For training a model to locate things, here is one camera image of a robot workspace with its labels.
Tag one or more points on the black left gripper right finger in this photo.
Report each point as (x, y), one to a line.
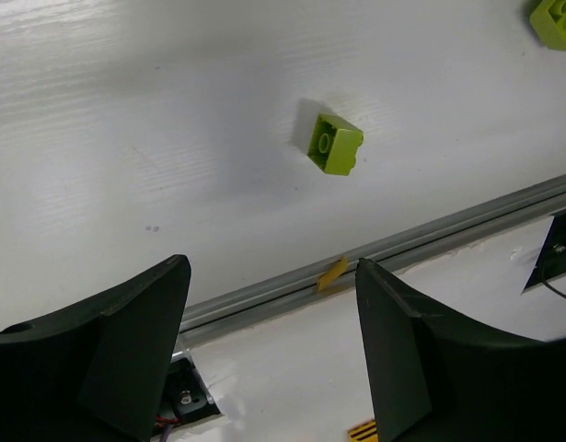
(436, 374)

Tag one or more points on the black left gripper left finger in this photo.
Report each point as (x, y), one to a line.
(95, 370)

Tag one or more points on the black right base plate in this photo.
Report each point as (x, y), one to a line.
(551, 261)

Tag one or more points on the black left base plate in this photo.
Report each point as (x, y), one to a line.
(185, 400)

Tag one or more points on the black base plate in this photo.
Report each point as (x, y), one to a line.
(185, 400)
(551, 261)

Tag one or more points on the yellow tape scrap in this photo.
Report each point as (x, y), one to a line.
(335, 271)

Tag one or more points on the green lego brick with studs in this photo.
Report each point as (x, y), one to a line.
(548, 20)

